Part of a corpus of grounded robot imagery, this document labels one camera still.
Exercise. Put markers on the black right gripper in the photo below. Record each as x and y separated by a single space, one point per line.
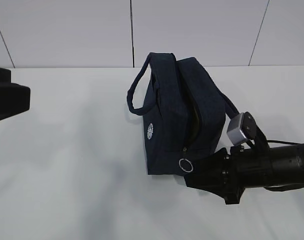
218 175

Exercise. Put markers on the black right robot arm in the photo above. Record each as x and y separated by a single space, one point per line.
279 169

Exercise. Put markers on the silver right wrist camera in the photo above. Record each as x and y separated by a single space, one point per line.
242 128

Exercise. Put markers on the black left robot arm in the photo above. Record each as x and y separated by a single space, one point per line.
14 98

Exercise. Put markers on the navy blue lunch bag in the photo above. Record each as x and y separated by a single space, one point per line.
183 112

